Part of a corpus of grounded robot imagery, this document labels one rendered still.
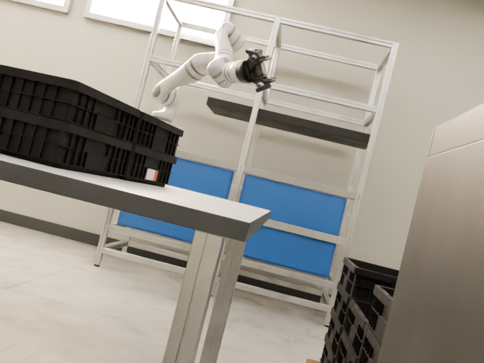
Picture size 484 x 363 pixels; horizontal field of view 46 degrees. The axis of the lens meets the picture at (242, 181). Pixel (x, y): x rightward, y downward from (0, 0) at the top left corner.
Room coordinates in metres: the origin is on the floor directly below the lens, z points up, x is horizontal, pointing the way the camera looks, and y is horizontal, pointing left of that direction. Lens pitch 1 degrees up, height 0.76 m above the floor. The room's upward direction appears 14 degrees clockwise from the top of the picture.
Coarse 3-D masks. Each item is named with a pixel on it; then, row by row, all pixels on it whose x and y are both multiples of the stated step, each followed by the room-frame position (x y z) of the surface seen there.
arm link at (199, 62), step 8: (240, 32) 2.18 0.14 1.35; (232, 40) 2.15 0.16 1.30; (240, 40) 2.16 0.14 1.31; (240, 48) 2.19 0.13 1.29; (192, 56) 2.29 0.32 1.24; (200, 56) 2.27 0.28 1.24; (208, 56) 2.26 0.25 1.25; (192, 64) 2.27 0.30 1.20; (200, 64) 2.26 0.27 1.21; (200, 72) 2.28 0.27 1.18
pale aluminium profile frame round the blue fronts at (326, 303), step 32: (160, 0) 4.01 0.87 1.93; (192, 0) 4.00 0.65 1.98; (320, 32) 3.94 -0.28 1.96; (352, 32) 3.89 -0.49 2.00; (352, 64) 4.55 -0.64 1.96; (384, 64) 4.33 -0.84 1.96; (256, 96) 3.94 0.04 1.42; (320, 96) 3.91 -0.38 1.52; (384, 96) 3.87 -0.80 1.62; (256, 128) 4.60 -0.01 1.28; (288, 224) 3.88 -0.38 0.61; (352, 224) 3.88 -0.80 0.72; (96, 256) 4.01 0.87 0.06; (128, 256) 4.00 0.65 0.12; (224, 256) 3.93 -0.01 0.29; (256, 288) 3.91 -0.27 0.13
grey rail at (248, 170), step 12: (180, 156) 3.97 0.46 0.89; (192, 156) 3.97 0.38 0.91; (204, 156) 3.96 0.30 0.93; (228, 168) 3.95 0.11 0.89; (252, 168) 3.93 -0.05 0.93; (276, 180) 3.92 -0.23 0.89; (288, 180) 3.91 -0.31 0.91; (300, 180) 3.90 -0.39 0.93; (324, 192) 3.96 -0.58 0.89; (336, 192) 3.88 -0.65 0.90; (348, 192) 3.87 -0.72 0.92
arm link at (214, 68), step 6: (222, 54) 1.98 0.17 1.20; (228, 54) 2.00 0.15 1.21; (216, 60) 1.91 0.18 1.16; (222, 60) 1.91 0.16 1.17; (228, 60) 1.98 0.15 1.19; (210, 66) 1.91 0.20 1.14; (216, 66) 1.90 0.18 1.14; (222, 66) 1.90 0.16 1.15; (210, 72) 1.91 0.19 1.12; (216, 72) 1.91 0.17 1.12; (216, 78) 1.92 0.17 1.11; (222, 78) 1.92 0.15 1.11
